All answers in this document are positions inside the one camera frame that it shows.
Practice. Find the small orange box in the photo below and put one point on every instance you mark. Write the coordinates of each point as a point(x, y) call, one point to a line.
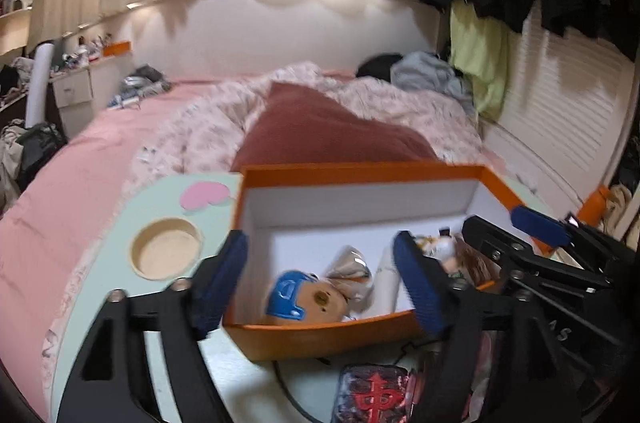
point(116, 49)

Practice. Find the silver round compact mirror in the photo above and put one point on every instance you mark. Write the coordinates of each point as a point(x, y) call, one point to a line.
point(350, 273)

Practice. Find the grey garment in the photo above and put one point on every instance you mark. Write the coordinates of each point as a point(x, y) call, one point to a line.
point(430, 78)

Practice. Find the white cosmetic tube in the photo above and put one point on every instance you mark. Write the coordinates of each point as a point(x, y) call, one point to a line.
point(387, 283)

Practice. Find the dark block with red symbol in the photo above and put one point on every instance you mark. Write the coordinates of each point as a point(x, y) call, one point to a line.
point(375, 393)

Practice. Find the white louvered wardrobe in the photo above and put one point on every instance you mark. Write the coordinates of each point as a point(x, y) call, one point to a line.
point(560, 113)

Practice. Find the pink bed sheet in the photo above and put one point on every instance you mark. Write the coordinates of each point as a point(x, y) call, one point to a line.
point(75, 183)

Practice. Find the white nightstand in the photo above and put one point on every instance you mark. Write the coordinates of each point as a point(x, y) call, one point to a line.
point(72, 90)

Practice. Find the pink floral quilt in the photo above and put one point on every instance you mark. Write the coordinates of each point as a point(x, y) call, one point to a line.
point(210, 128)

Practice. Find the orange cardboard box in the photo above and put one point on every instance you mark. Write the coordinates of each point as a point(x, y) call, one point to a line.
point(320, 338)

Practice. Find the pile of knitted clothes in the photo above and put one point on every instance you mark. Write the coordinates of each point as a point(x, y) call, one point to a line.
point(140, 85)

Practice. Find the beige cloth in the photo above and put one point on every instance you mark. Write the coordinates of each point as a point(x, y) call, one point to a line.
point(622, 213)

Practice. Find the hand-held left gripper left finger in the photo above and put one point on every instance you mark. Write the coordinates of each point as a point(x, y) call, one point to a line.
point(222, 283)

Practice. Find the light green hanging garment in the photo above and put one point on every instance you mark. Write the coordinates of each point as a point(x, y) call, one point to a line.
point(477, 53)

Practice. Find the white padded headboard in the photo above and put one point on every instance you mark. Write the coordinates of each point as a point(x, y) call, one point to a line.
point(275, 28)

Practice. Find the orange bottle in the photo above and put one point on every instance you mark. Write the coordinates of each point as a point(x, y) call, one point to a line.
point(592, 205)

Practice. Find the mint green lap table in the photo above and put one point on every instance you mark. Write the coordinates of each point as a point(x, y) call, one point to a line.
point(220, 373)

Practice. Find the clutter of small bottles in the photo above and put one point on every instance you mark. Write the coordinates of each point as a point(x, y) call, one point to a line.
point(82, 53)

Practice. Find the smartphone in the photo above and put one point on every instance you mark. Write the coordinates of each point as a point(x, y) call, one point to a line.
point(572, 219)

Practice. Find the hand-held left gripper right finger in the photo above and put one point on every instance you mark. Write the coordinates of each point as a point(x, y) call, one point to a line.
point(417, 283)

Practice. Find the maroon pillow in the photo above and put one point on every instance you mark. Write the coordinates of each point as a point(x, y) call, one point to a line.
point(320, 128)

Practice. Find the black garment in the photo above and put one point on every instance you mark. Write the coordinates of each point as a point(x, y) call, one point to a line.
point(377, 65)

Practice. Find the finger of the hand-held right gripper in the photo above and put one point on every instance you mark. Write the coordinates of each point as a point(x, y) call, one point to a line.
point(515, 263)
point(540, 228)

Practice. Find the white rolled tube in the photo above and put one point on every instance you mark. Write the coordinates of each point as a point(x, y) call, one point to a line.
point(39, 83)

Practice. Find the bear toy with blue hat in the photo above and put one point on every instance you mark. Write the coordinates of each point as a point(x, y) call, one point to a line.
point(320, 300)

